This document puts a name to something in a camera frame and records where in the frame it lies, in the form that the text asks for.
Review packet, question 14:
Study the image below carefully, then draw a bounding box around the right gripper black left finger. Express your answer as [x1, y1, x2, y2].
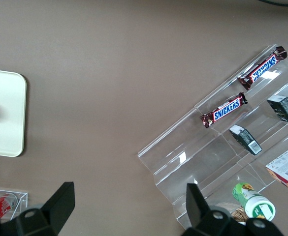
[0, 181, 75, 236]

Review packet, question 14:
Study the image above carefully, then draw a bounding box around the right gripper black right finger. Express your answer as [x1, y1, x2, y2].
[182, 183, 245, 236]

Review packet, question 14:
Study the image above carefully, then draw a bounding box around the light wicker basket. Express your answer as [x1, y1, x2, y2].
[228, 206, 249, 226]

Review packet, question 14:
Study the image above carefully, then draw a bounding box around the beige plastic tray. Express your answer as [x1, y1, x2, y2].
[0, 68, 28, 158]

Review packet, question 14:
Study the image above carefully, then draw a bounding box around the clear acrylic bottle rack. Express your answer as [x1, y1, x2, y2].
[0, 188, 29, 222]

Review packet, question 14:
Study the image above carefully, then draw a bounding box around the clear acrylic stepped display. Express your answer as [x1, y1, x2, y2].
[137, 43, 288, 228]

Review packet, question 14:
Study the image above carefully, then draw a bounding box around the green and white bottle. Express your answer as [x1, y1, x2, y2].
[232, 182, 276, 221]

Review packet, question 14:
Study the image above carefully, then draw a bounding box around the red soda can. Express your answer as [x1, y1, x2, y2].
[0, 193, 18, 219]

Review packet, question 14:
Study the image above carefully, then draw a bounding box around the small black carton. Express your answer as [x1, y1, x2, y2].
[228, 124, 263, 156]
[266, 95, 288, 125]

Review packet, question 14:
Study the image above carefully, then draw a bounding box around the Snickers chocolate bar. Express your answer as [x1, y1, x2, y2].
[236, 45, 288, 91]
[199, 92, 248, 129]

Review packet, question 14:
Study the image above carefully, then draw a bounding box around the black floor cable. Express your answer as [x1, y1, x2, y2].
[256, 0, 288, 7]

